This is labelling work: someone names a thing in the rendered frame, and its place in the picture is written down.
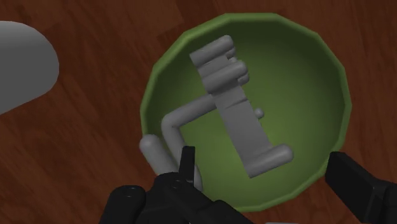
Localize grey crank-shaped tool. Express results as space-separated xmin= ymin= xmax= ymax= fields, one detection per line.
xmin=139 ymin=34 xmax=295 ymax=192

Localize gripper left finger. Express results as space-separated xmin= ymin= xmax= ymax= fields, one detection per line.
xmin=99 ymin=145 xmax=218 ymax=224

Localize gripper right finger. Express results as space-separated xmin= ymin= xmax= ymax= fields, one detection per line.
xmin=324 ymin=151 xmax=397 ymax=224

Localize green bowl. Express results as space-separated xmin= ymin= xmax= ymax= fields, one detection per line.
xmin=139 ymin=12 xmax=353 ymax=213

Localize grey rounded object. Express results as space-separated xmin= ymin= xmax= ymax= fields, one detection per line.
xmin=0 ymin=20 xmax=60 ymax=116

